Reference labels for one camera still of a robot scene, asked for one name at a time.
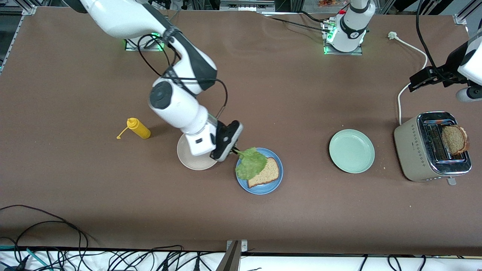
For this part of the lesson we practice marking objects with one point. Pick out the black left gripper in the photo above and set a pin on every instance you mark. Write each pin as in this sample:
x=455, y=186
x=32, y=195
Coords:
x=447, y=74

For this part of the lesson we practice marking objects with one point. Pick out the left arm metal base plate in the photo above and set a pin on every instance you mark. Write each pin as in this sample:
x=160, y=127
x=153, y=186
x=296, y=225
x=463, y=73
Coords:
x=342, y=53

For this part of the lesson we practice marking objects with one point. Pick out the yellow squeeze bottle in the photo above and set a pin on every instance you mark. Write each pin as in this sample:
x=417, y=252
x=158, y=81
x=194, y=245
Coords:
x=140, y=129

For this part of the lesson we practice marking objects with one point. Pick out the blue round plate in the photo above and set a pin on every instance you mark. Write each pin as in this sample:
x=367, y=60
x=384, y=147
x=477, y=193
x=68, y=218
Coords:
x=263, y=190

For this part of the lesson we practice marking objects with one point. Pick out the beige chrome toaster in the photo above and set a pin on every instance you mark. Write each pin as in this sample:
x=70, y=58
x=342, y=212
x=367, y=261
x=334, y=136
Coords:
x=412, y=150

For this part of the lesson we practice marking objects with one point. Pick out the aluminium corner bracket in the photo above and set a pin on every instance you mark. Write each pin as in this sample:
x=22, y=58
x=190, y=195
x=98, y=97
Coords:
x=460, y=19

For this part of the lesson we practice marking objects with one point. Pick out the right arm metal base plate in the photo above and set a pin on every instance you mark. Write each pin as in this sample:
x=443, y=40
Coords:
x=131, y=47

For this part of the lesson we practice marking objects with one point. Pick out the metal table edge bracket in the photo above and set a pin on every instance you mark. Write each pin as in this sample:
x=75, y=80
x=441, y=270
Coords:
x=236, y=245

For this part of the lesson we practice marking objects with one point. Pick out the green round plate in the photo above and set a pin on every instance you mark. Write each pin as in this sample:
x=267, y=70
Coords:
x=351, y=151

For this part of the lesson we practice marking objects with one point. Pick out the green lettuce leaf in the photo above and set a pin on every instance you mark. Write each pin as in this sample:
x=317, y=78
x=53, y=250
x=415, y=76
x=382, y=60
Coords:
x=250, y=163

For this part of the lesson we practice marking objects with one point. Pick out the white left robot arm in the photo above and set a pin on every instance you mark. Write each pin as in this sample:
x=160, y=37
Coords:
x=352, y=26

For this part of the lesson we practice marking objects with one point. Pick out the grey power strip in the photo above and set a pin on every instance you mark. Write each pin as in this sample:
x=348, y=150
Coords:
x=246, y=5

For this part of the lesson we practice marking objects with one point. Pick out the colourful snack packet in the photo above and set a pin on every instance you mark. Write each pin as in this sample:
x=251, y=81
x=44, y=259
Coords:
x=331, y=3

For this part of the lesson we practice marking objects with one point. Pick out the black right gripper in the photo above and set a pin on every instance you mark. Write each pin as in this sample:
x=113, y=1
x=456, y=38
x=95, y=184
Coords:
x=236, y=150

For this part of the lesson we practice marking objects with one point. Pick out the brown bread slice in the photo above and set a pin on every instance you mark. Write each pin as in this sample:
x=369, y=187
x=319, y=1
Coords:
x=269, y=174
x=456, y=140

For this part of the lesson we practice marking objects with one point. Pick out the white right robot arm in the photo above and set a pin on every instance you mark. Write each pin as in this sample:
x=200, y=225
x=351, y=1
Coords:
x=177, y=109

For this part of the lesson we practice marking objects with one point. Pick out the beige round plate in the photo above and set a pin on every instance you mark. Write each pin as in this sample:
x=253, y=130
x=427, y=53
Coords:
x=192, y=162

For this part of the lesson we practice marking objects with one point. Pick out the white lower shelf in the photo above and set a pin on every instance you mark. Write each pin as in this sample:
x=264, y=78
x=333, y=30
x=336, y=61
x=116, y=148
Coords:
x=301, y=265

